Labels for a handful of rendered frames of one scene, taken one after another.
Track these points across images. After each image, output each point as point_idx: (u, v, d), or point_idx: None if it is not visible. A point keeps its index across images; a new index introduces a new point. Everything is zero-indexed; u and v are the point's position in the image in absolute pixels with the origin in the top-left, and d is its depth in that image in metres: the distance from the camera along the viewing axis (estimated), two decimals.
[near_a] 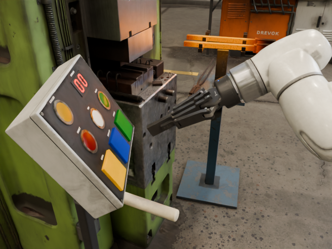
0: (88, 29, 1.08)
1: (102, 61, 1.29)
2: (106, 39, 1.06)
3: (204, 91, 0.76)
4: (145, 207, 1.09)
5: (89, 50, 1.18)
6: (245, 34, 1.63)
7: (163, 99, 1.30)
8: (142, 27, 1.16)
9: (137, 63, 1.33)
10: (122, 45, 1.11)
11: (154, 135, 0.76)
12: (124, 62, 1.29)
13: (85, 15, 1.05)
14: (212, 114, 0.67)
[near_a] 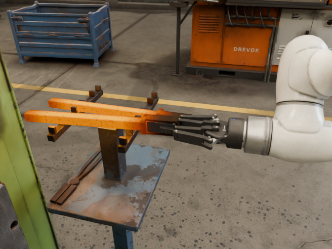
0: None
1: None
2: None
3: (216, 118, 0.76)
4: None
5: None
6: (149, 98, 0.96)
7: None
8: None
9: None
10: None
11: (149, 131, 0.75)
12: None
13: None
14: (211, 145, 0.67)
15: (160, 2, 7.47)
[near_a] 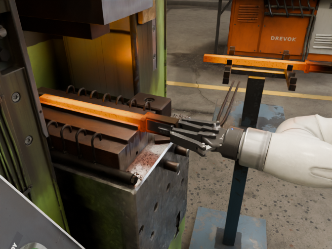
0: None
1: (58, 29, 0.69)
2: None
3: (218, 125, 0.74)
4: None
5: (24, 1, 0.58)
6: (287, 54, 1.13)
7: (172, 167, 0.80)
8: None
9: (129, 107, 0.84)
10: None
11: (148, 129, 0.76)
12: (99, 31, 0.69)
13: None
14: (204, 153, 0.66)
15: None
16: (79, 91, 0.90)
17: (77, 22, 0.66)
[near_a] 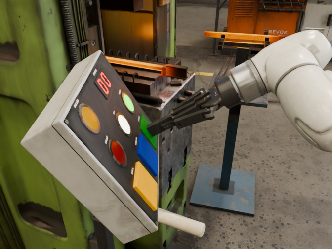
0: None
1: (111, 6, 1.08)
2: None
3: (204, 91, 0.76)
4: (167, 221, 0.99)
5: None
6: (266, 31, 1.52)
7: (183, 101, 1.19)
8: None
9: (153, 62, 1.23)
10: None
11: (154, 135, 0.76)
12: (138, 7, 1.08)
13: None
14: (212, 114, 0.67)
15: None
16: (117, 53, 1.29)
17: (125, 0, 1.05)
